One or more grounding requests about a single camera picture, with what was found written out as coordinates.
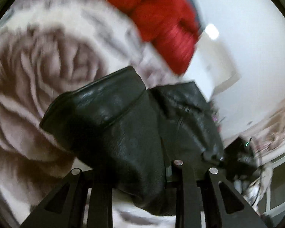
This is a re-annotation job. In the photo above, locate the black leather jacket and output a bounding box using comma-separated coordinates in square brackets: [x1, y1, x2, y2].
[40, 67, 224, 216]

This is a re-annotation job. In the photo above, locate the near floral curtain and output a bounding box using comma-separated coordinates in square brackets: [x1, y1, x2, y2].
[249, 99, 285, 156]

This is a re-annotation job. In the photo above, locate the beige bed headboard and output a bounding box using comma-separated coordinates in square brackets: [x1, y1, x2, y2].
[183, 23, 241, 101]

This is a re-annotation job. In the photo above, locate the red puffy coat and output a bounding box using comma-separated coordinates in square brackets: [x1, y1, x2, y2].
[106, 0, 200, 75]

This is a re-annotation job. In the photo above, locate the floral purple bed blanket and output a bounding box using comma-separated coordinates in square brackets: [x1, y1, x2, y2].
[0, 0, 178, 226]

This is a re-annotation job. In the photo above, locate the dark teal folded garment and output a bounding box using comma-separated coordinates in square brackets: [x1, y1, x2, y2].
[187, 0, 205, 36]

